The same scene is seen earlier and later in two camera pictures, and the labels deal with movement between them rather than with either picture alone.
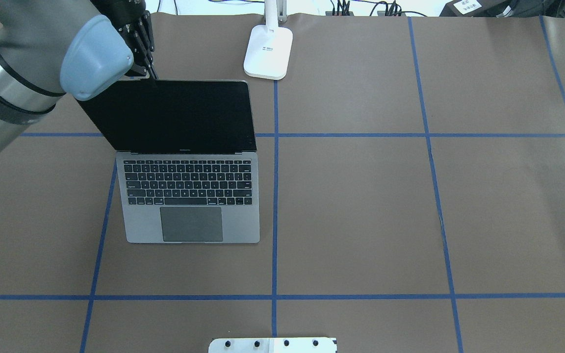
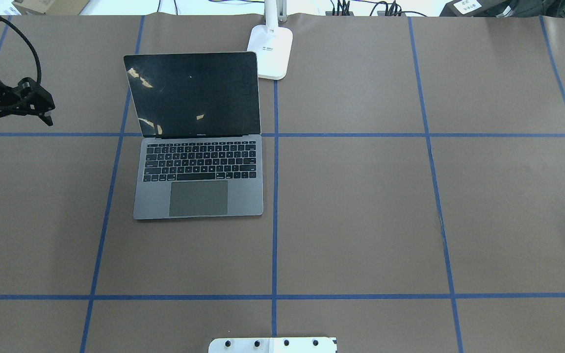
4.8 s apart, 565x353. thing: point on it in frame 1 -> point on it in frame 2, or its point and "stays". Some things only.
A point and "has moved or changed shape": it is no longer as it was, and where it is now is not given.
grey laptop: x=187 y=158 has moved or changed shape
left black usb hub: x=330 y=13 stays
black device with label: x=476 y=8 stays
